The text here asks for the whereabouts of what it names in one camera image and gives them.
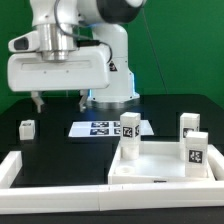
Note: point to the white U-shaped obstacle fence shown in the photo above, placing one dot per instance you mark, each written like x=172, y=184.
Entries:
x=117, y=197

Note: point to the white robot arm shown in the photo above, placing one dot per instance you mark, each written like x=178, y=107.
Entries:
x=76, y=45

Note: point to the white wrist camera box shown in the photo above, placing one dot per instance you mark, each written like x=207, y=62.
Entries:
x=29, y=42

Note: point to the white square table top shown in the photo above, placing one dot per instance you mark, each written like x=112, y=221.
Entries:
x=157, y=162

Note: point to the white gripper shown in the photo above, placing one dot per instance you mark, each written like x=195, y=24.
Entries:
x=85, y=68

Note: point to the white fiducial marker sheet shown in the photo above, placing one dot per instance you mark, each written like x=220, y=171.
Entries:
x=94, y=129

